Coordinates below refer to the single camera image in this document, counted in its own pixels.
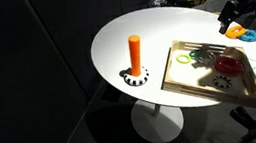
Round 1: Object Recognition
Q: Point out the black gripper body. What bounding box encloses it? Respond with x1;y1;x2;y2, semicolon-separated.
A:
215;0;245;30

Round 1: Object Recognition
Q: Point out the clear glass bowl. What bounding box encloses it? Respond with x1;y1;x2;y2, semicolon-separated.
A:
195;48;219;68

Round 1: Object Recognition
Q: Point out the wooden tray box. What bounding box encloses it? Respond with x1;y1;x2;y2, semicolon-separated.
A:
154;28;256;122

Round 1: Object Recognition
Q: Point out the orange stacking peg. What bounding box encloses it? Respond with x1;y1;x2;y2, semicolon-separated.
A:
125;33;147;78

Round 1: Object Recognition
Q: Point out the orange yellow studded ring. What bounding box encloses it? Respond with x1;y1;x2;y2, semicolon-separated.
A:
223;24;248;41

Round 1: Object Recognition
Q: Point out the blue dotted ring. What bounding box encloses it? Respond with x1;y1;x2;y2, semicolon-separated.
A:
237;27;256;45

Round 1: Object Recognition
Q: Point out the teal ribbed ring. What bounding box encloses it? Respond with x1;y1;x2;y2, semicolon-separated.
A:
188;48;203;60

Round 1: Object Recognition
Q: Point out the red ribbed ring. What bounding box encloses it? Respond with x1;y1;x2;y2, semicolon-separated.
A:
212;52;247;80

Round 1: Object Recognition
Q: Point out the light green ring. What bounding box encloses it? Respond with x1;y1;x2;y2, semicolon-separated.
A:
175;52;193;66

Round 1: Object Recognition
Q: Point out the small black white ring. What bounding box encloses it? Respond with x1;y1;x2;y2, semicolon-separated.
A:
211;72;233;92

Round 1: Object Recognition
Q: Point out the large black white ring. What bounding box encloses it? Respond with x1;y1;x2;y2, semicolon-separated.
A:
122;65;152;89

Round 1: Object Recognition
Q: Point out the white table pedestal base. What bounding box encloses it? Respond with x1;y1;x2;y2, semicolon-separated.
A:
128;93;188;143

